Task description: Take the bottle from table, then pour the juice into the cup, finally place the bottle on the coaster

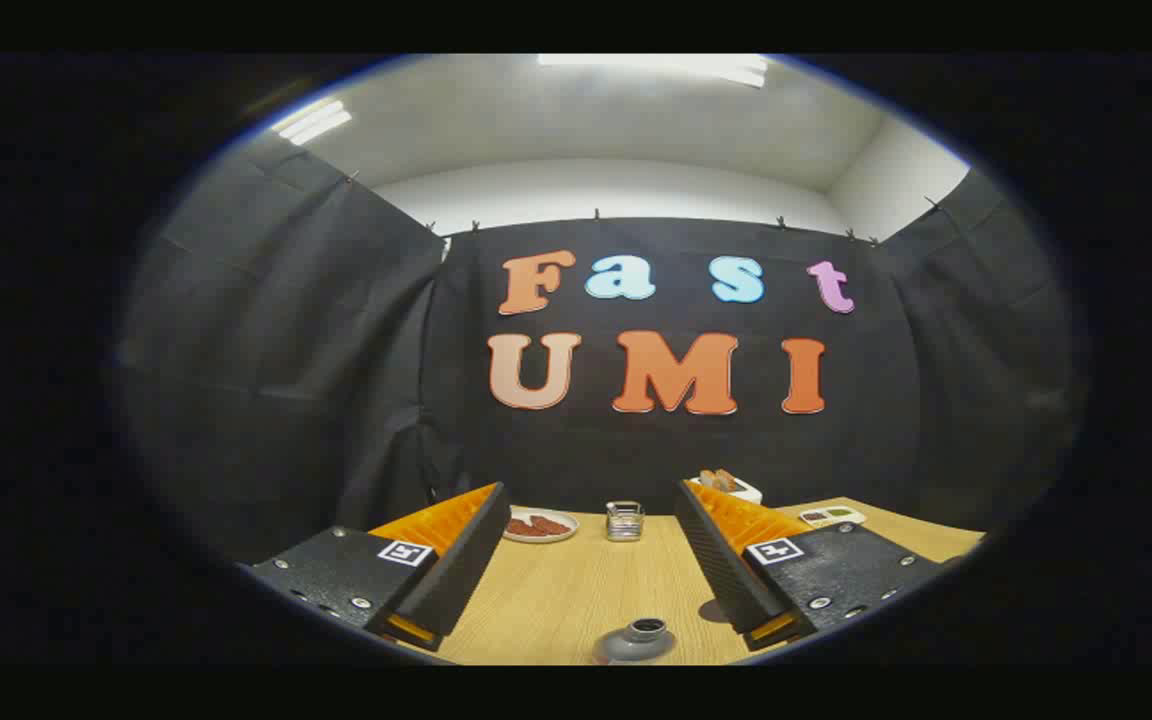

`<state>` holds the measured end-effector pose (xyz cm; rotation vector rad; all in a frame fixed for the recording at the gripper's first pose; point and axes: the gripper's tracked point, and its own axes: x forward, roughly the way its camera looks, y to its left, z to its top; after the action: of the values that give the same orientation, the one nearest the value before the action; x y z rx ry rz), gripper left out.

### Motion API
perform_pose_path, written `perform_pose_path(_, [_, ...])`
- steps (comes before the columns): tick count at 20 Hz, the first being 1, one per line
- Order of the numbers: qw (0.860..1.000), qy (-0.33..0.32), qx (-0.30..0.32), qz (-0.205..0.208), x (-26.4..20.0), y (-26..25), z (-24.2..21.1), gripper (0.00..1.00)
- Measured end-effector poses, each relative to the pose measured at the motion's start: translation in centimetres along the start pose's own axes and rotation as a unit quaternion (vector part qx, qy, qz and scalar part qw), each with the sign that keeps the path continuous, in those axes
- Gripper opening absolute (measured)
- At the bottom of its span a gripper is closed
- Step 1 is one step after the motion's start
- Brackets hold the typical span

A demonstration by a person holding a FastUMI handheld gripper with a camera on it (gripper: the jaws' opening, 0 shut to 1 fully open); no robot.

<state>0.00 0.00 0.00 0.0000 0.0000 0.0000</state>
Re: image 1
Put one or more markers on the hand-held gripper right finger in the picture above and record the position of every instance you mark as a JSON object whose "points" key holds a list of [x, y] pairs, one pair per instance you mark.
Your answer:
{"points": [[726, 570]]}

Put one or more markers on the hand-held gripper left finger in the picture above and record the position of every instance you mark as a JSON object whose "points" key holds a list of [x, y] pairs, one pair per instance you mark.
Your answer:
{"points": [[461, 565]]}

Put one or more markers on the silver juice bottle red label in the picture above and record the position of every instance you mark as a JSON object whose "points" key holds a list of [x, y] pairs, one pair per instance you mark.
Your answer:
{"points": [[636, 645]]}

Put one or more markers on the red meat slice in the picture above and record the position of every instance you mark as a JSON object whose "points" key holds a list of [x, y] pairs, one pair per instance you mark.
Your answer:
{"points": [[553, 526], [520, 526]]}

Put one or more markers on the white round plate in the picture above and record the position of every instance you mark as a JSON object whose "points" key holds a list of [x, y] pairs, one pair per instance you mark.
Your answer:
{"points": [[536, 536]]}

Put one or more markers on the white toaster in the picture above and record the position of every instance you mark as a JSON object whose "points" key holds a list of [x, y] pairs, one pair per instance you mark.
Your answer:
{"points": [[744, 491]]}

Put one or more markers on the toasted bread slice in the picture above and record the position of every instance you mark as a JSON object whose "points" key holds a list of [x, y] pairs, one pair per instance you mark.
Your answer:
{"points": [[728, 480], [708, 480]]}

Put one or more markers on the white divided sauce dish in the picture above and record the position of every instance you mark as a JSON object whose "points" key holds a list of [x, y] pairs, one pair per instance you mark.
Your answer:
{"points": [[831, 517]]}

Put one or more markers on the wooden table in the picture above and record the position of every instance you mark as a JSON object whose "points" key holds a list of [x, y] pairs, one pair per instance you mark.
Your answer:
{"points": [[576, 590]]}

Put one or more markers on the black backdrop cloth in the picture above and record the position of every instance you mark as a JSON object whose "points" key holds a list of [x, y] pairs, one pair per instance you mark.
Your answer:
{"points": [[276, 380]]}

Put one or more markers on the ceiling light panel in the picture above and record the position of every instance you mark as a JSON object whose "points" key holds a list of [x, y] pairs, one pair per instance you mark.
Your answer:
{"points": [[314, 122]]}

